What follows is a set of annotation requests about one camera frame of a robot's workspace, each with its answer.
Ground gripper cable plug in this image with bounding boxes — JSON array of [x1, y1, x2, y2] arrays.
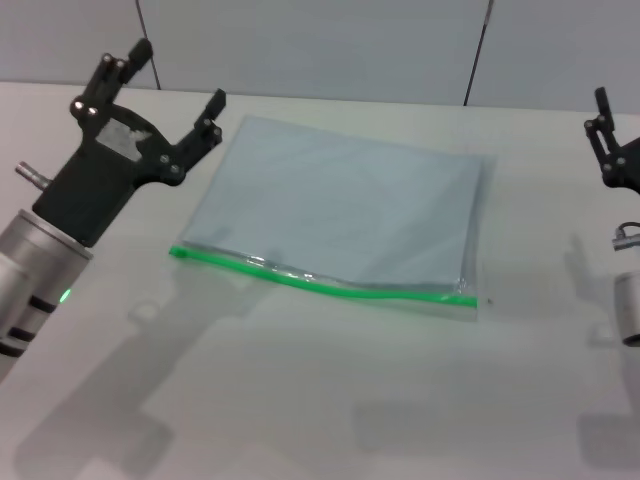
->
[[610, 222, 640, 252], [14, 161, 52, 190]]

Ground pale blue paper sheets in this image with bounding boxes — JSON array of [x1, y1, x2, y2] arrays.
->
[[182, 115, 486, 296]]

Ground clear green-zipper document bag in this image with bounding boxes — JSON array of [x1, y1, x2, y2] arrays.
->
[[168, 114, 497, 324]]

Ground right gripper cable plug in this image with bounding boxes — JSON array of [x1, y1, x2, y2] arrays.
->
[[610, 222, 640, 252]]

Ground left gripper cable plug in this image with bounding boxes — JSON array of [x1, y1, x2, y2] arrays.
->
[[14, 161, 52, 190]]

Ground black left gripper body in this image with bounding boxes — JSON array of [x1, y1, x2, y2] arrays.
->
[[32, 102, 186, 249]]

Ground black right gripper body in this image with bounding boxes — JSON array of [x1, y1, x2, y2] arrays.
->
[[602, 143, 640, 192]]

